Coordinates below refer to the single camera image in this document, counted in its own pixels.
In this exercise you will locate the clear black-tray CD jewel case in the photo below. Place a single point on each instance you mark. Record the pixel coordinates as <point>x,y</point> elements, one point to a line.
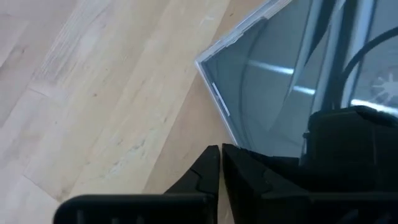
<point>264,93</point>

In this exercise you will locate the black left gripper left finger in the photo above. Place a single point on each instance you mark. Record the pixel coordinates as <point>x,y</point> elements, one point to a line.
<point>208,174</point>

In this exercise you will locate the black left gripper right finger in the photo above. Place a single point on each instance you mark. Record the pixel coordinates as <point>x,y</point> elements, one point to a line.
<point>258,186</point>

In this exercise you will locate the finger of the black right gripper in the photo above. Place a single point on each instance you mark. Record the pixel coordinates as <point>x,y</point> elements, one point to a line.
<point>351,149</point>

